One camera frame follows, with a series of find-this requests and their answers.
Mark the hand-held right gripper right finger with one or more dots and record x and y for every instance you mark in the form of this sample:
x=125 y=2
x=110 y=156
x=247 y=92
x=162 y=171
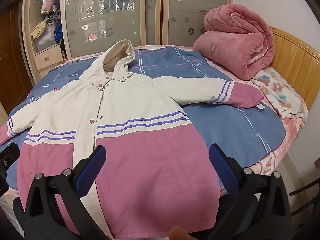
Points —
x=223 y=170

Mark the pink folded quilt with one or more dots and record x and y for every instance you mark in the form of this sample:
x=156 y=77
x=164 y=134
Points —
x=232 y=47

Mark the frosted glass sliding door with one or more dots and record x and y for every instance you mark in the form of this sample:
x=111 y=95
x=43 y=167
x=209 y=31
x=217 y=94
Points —
x=190 y=5
x=105 y=17

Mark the beige wooden wardrobe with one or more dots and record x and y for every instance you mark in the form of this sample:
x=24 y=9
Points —
x=27 y=30

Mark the clear plastic storage box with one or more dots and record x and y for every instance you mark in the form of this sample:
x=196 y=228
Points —
x=45 y=41

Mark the grey cloth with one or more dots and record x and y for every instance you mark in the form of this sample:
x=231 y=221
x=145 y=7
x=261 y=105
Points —
x=53 y=18

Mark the blue cloth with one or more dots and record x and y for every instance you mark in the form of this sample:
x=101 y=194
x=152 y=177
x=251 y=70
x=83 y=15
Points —
x=58 y=33

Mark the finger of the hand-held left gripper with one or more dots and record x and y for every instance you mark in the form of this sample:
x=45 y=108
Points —
x=7 y=155

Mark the person's right hand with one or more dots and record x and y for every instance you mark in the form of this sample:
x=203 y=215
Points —
x=179 y=234

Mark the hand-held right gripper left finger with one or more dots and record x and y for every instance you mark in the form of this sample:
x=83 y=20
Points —
x=92 y=166

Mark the beige crumpled cloth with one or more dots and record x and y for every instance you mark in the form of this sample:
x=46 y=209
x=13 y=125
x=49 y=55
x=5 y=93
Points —
x=40 y=28

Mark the beige wardrobe drawer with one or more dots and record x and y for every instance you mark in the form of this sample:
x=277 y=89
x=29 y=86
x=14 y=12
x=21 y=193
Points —
x=47 y=58

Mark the bamboo slat headboard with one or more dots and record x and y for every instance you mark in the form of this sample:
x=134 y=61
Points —
x=297 y=55

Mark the floral pillow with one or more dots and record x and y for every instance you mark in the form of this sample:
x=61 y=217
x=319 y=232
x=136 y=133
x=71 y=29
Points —
x=277 y=87

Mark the brown wooden door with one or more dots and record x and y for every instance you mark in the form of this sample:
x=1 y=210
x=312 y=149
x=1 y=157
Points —
x=12 y=55

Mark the blue striped bed sheet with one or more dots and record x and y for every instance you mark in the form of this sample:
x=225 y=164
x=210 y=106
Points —
x=225 y=125

